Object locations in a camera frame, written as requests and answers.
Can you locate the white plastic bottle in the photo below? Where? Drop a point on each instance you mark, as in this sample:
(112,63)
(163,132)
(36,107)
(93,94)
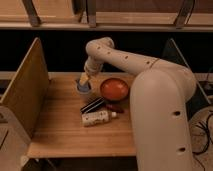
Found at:
(96,118)

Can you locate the left wooden side panel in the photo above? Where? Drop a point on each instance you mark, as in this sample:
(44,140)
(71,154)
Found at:
(22,101)

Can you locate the orange ceramic bowl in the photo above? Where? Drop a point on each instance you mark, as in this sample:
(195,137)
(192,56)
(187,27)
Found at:
(114,89)

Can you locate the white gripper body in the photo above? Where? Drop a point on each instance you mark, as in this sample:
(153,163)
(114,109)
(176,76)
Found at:
(92,67)

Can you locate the small grey ceramic bowl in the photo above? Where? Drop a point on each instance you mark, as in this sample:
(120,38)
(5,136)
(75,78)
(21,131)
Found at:
(83,89)

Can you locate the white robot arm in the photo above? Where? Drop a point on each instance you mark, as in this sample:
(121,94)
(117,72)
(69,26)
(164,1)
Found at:
(158,99)

